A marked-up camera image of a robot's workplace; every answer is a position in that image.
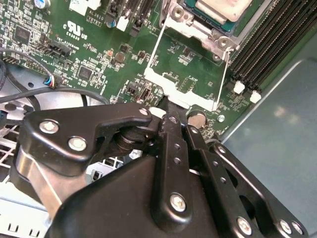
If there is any silver-topped green CPU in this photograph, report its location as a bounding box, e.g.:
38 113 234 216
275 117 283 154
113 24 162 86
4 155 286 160
183 0 263 33

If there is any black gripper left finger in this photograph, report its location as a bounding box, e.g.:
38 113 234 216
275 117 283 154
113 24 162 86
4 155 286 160
9 97 194 233

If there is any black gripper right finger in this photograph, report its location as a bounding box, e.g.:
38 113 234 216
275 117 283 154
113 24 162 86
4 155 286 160
174 104 310 238

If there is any metal frame socket cover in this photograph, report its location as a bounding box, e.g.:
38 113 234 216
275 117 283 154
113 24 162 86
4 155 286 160
143 18 235 112

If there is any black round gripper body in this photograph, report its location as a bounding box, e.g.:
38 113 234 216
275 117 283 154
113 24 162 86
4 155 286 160
46 156 237 238

